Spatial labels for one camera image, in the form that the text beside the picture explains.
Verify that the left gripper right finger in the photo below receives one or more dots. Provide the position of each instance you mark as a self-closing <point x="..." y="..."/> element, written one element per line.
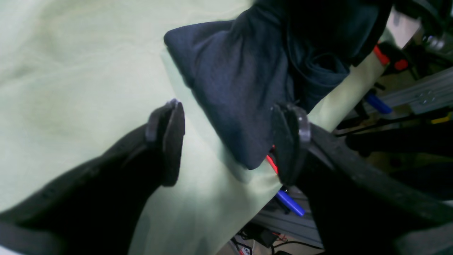
<point x="354" y="198"/>

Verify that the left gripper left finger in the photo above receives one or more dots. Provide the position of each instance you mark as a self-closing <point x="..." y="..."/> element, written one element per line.
<point x="93" y="209"/>

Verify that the dark long-sleeve T-shirt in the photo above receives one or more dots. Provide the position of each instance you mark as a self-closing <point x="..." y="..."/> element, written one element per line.
<point x="277" y="51"/>

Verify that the centre orange black clamp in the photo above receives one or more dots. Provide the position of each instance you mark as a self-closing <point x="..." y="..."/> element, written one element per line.
<point x="283" y="199"/>

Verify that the orange black clamp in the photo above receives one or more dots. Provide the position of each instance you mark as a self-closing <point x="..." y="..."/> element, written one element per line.
<point x="283" y="199"/>
<point x="394" y="61"/>

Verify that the green table cloth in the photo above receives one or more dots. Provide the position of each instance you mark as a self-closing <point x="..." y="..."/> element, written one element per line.
<point x="77" y="75"/>

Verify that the right orange black clamp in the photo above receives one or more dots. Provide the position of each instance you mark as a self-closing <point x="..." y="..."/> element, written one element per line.
<point x="394" y="61"/>

